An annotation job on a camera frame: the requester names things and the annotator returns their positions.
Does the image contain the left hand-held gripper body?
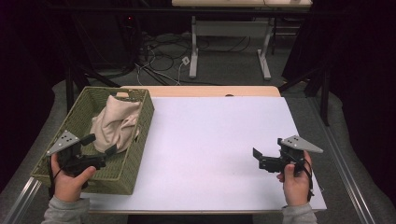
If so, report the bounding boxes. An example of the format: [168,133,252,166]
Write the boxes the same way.
[46,130,107,177]

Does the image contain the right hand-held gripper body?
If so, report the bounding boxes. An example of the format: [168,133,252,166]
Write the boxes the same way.
[258,134,324,175]

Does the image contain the beige cloth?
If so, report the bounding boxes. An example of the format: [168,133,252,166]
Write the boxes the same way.
[90,94,143,154]

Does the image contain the green woven basket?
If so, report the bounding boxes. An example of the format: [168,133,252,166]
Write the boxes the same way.
[30,86,155,196]

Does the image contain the person's right hand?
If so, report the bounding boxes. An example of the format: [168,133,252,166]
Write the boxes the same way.
[276,150,313,207]

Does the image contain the person's left hand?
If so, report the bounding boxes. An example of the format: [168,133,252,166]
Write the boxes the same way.
[50,153,98,203]

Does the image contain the white table mat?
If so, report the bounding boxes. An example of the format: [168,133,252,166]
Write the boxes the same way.
[79,96,328,213]

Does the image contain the black metal stand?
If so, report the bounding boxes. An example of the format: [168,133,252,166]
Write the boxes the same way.
[277,63,332,127]
[64,57,123,114]

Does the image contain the dark curtain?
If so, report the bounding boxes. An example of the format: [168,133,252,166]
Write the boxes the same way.
[0,0,68,192]
[280,0,396,208]

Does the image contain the wooden table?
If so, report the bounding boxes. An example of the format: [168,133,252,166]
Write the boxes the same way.
[88,85,325,216]

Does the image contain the white-legged desk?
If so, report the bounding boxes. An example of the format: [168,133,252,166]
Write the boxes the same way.
[171,0,313,80]

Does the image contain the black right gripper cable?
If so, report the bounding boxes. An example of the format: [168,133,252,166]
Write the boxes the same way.
[302,158,316,203]

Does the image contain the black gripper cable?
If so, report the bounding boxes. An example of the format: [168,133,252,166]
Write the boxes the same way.
[47,154,64,200]
[302,158,316,203]

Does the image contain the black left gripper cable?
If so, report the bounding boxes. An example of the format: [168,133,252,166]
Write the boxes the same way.
[47,154,64,200]

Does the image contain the aluminium rail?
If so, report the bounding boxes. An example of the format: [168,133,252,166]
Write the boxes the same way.
[311,97,376,224]
[2,176,43,224]

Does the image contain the white floor cable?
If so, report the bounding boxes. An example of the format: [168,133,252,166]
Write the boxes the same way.
[134,46,188,87]

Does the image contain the black floor cable loop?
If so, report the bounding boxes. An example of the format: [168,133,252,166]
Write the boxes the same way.
[148,46,176,73]

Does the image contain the black cable under desk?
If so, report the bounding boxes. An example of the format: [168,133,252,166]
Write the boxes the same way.
[199,35,252,54]

